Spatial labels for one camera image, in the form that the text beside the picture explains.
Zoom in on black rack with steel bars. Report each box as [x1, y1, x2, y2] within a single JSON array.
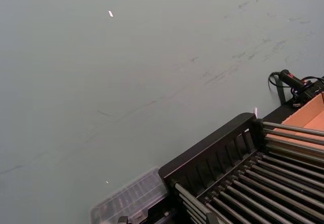
[[158, 112, 324, 224]]

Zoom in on clear plastic case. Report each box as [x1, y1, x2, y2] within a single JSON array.
[[90, 167, 178, 224]]

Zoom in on black table cloth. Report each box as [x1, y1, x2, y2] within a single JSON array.
[[262, 99, 307, 123]]

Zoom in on shallow brown cardboard tray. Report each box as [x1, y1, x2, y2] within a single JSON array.
[[280, 91, 324, 133]]

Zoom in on pale grey wall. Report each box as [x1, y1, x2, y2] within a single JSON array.
[[0, 0, 324, 224]]

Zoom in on black corded tool red switch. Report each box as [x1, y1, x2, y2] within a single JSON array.
[[267, 69, 324, 108]]

